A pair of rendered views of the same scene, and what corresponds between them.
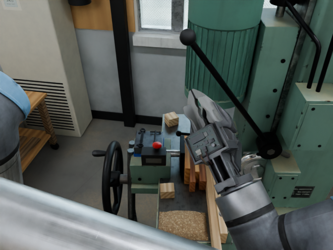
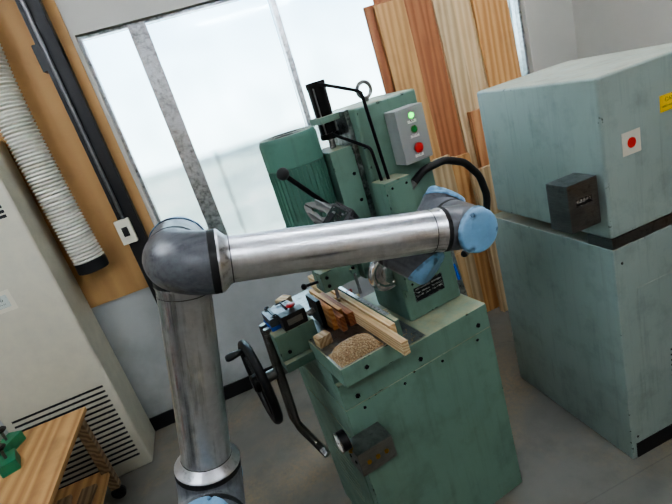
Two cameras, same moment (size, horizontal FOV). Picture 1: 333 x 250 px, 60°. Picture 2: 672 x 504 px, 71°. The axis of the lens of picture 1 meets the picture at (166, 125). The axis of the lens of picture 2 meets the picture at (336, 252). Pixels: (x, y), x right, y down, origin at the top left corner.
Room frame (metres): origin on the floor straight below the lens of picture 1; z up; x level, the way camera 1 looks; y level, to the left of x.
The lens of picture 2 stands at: (-0.63, 0.37, 1.61)
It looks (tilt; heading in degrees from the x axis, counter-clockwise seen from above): 19 degrees down; 338
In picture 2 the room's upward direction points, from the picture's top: 17 degrees counter-clockwise
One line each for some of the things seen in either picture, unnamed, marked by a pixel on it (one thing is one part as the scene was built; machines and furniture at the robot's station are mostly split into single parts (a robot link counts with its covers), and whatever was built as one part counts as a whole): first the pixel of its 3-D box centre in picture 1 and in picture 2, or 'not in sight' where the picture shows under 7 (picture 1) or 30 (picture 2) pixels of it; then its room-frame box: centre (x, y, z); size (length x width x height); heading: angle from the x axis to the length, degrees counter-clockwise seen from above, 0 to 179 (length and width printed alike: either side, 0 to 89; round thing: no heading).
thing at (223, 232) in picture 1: (211, 159); (345, 302); (0.72, -0.16, 0.92); 0.60 x 0.02 x 0.05; 179
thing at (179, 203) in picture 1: (175, 169); (317, 332); (0.72, -0.03, 0.87); 0.61 x 0.30 x 0.06; 179
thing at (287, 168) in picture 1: (278, 175); (405, 267); (0.56, -0.32, 1.02); 0.09 x 0.07 x 0.12; 179
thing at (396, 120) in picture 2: not in sight; (408, 134); (0.57, -0.46, 1.40); 0.10 x 0.06 x 0.16; 89
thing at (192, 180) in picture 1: (191, 162); (329, 313); (0.70, -0.09, 0.92); 0.22 x 0.02 x 0.05; 179
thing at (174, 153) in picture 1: (173, 153); (308, 313); (0.72, -0.02, 0.95); 0.09 x 0.07 x 0.09; 179
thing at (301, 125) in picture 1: (309, 117); (396, 202); (0.56, -0.35, 1.22); 0.09 x 0.08 x 0.15; 89
